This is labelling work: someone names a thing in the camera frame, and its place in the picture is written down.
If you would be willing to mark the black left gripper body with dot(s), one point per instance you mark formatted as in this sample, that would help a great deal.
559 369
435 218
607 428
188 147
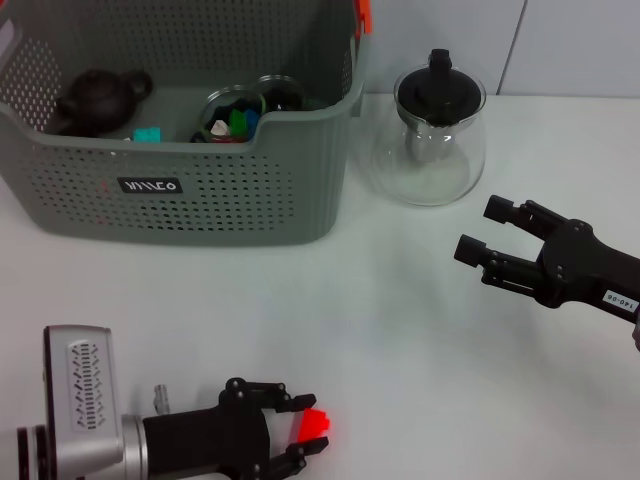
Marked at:
210 440

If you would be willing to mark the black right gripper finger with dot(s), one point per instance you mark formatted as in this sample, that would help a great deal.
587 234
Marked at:
527 216
510 272

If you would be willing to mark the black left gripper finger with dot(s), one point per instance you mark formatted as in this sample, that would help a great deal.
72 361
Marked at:
295 457
275 397

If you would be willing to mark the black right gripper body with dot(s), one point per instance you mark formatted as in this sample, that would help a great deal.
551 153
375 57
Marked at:
582 265

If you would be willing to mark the bright red sloped brick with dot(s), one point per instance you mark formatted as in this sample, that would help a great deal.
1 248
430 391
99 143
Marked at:
312 425

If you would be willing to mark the glass teacup black sleeve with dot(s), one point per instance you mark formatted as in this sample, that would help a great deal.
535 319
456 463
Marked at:
285 92
197 137
212 107

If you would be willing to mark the blue square plate brick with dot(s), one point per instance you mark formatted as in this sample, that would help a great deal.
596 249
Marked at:
253 120

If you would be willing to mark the green thick brick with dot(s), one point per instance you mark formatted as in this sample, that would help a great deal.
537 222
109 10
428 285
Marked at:
237 121

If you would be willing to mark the teal square plate brick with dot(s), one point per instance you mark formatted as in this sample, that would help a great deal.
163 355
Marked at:
146 135

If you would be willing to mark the grey perforated storage bin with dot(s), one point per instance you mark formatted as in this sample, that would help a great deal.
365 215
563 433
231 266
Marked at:
225 210

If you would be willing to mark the glass teapot black lid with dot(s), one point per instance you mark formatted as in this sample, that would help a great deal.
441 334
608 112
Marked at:
440 90

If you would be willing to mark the dark clay teapot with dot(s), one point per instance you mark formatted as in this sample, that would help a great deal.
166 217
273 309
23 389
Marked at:
100 100

